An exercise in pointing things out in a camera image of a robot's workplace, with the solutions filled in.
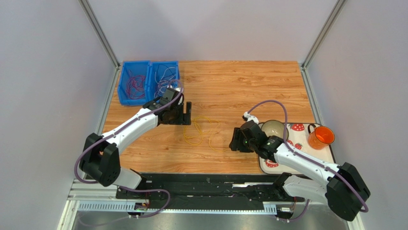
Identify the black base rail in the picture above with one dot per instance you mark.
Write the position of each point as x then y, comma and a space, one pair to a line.
208, 191

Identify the aluminium frame post left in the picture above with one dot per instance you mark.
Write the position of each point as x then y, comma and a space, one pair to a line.
89, 12

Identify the aluminium frame post right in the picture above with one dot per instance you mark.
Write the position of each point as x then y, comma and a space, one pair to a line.
339, 5

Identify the beige ceramic bowl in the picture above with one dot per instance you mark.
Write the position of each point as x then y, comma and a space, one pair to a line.
275, 128

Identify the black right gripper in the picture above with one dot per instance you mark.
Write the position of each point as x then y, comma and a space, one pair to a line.
237, 142

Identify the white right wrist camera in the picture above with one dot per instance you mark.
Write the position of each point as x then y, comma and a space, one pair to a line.
248, 117

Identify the left blue plastic bin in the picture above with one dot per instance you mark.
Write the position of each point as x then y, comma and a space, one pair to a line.
131, 86

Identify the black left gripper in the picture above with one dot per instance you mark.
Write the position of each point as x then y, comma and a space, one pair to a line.
184, 119

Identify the strawberry print mat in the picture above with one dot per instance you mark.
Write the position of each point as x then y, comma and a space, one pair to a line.
298, 134

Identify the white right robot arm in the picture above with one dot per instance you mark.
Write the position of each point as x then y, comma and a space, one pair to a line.
340, 187

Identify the orange plastic cup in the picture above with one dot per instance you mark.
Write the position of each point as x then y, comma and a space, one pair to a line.
319, 136

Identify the right blue plastic bin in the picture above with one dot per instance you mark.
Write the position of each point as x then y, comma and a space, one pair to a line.
159, 76

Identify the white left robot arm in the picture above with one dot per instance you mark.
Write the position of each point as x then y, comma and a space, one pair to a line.
100, 158

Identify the aluminium frame post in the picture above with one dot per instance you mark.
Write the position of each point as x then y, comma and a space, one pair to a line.
339, 5
89, 12

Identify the blue plastic bin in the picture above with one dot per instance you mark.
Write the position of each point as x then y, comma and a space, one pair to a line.
159, 76
131, 86

